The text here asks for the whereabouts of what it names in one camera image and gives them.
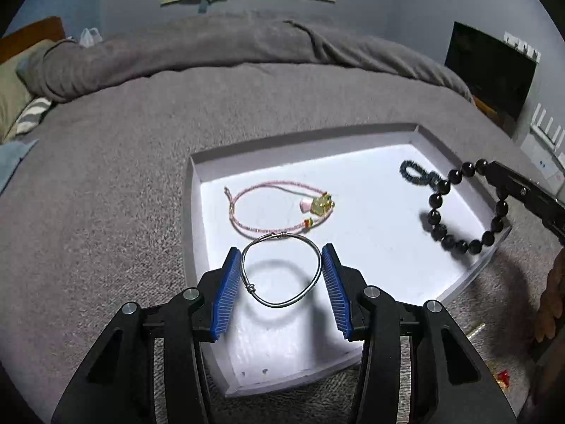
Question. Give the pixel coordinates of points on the gold hair pin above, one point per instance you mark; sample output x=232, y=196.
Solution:
x=476, y=329

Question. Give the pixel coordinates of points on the black television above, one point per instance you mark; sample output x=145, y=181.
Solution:
x=490, y=66

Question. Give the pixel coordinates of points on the small red trinket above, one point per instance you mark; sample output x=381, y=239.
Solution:
x=502, y=378

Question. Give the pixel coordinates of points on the white plastic bag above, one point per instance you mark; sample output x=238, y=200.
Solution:
x=89, y=37

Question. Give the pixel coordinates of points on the person's right hand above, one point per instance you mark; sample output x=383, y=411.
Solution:
x=551, y=304

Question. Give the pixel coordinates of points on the wooden headboard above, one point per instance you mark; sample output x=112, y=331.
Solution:
x=26, y=37

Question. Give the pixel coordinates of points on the light blue cloth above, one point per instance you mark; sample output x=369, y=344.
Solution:
x=13, y=161

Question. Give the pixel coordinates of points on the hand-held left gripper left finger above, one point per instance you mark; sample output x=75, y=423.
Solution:
x=227, y=291

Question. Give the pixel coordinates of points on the white wall hooks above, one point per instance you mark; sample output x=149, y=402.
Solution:
x=523, y=46

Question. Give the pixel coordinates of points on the grey striped pillow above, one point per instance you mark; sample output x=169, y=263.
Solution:
x=33, y=112

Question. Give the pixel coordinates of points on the grey cardboard box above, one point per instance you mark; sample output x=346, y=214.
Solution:
x=375, y=229

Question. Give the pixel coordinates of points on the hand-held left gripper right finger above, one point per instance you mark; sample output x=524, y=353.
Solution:
x=337, y=296

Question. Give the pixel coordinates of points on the white router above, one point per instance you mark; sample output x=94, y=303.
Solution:
x=547, y=132

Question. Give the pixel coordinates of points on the white cabinet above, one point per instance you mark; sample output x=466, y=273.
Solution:
x=540, y=159

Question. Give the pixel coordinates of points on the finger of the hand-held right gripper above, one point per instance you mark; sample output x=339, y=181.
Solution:
x=521, y=190

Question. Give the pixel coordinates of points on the olive green pillow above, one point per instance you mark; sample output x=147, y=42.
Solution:
x=11, y=92

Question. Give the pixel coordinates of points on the grey bunched duvet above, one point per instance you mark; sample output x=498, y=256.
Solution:
x=220, y=44

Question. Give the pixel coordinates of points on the wooden television stand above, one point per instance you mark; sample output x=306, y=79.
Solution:
x=492, y=112

